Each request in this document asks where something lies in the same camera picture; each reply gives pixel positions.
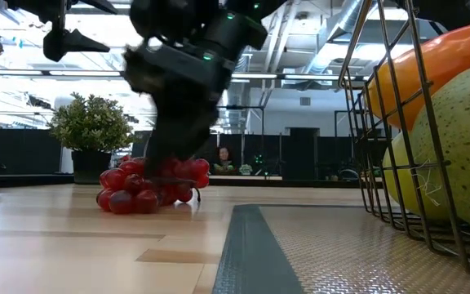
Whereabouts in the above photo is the small potted green plant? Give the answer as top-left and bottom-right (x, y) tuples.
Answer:
(49, 91), (138, 185)

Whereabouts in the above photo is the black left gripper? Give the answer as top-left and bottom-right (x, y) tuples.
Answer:
(4, 0), (118, 63)

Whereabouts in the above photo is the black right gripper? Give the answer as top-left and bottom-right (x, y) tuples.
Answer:
(121, 0), (269, 179)

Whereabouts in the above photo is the red orange mango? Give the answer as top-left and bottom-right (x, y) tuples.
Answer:
(367, 16), (470, 131)

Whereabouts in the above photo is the yellow green apple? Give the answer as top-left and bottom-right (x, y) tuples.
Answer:
(382, 130), (423, 213)

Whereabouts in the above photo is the gold wire basket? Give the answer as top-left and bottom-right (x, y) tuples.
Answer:
(337, 0), (470, 278)

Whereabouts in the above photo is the person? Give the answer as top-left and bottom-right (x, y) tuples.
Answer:
(214, 145), (236, 175)

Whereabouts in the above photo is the silver ventilation duct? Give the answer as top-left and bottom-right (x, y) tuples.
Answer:
(299, 0), (366, 77)

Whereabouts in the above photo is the red grape bunch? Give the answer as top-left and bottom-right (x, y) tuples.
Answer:
(95, 154), (211, 216)

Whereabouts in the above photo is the black office partition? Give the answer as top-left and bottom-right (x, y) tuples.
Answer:
(0, 126), (63, 177)
(208, 132), (342, 183)

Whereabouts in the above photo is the wire mesh basket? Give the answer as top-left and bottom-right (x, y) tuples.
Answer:
(212, 203), (470, 294)

